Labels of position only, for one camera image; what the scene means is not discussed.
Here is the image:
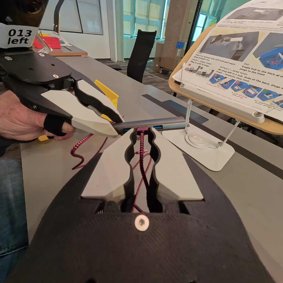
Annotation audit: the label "red braided usb cable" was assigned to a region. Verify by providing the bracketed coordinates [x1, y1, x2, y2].
[71, 127, 155, 213]

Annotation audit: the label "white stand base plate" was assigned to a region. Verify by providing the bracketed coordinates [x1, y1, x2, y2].
[162, 124, 235, 171]

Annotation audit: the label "person's legs in jeans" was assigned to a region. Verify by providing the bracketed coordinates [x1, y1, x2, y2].
[0, 142, 29, 274]

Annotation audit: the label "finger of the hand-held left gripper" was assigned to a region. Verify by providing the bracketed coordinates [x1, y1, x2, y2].
[73, 80, 125, 124]
[41, 90, 120, 138]

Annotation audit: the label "red desk tray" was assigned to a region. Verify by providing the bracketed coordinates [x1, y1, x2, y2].
[33, 36, 62, 49]

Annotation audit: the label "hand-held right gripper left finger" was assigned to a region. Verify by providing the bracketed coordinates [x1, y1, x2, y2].
[81, 129, 139, 213]

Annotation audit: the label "printed instruction sheet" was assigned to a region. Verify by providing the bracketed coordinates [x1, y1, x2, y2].
[173, 0, 283, 124]

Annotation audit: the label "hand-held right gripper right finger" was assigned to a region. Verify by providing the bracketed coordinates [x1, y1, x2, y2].
[147, 129, 205, 213]

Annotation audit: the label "grey usb hub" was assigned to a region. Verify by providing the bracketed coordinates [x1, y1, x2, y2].
[113, 116, 186, 132]

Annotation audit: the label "person's left hand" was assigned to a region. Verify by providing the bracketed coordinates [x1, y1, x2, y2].
[0, 90, 76, 143]

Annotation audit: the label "black office chair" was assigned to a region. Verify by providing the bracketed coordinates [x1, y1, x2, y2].
[127, 30, 157, 83]

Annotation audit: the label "yellow plastic bin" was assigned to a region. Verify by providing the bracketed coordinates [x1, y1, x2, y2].
[38, 80, 120, 142]

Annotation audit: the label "wooden desk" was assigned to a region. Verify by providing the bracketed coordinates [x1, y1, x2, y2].
[33, 32, 88, 57]

